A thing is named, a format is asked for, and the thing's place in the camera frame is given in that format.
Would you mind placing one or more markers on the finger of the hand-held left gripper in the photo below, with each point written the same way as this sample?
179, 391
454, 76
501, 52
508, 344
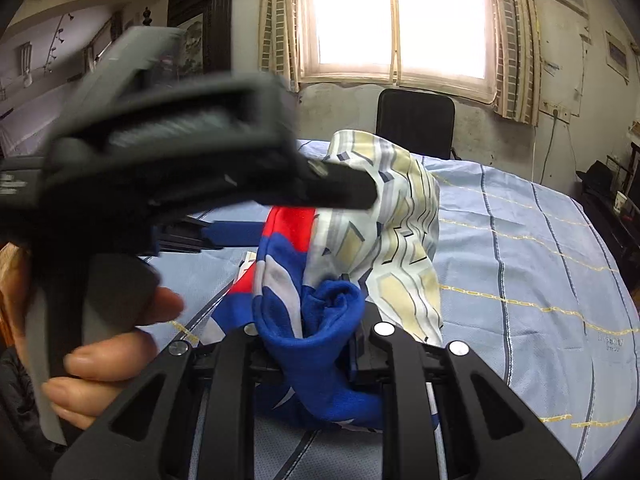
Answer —
345, 190
185, 240

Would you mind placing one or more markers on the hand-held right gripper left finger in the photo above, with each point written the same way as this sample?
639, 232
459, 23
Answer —
235, 365

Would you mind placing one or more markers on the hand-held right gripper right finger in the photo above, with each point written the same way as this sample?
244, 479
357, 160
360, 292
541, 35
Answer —
370, 355

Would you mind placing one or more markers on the blue white patterned jacket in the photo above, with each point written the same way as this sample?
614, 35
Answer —
325, 340

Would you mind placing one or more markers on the person's left hand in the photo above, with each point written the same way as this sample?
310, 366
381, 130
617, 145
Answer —
110, 355

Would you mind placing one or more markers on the black chair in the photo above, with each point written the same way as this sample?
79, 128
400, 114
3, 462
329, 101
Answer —
415, 120

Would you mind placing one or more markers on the beige patterned curtain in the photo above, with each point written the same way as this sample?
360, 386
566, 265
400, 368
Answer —
515, 45
280, 25

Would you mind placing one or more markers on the light blue striped bedsheet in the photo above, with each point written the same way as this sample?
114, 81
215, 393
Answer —
525, 260

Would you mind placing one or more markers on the bright window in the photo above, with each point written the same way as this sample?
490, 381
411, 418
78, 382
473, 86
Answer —
435, 20

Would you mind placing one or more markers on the black bag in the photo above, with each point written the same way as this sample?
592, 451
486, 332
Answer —
597, 177

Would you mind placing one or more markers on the black shelf rack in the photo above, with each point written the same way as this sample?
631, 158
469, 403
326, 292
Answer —
620, 240

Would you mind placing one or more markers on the white cup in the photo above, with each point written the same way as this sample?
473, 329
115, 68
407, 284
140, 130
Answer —
621, 202

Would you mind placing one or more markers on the wall power outlet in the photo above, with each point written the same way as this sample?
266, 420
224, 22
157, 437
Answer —
556, 111

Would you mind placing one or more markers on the small wall frame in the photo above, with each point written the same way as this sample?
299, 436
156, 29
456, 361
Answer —
617, 55

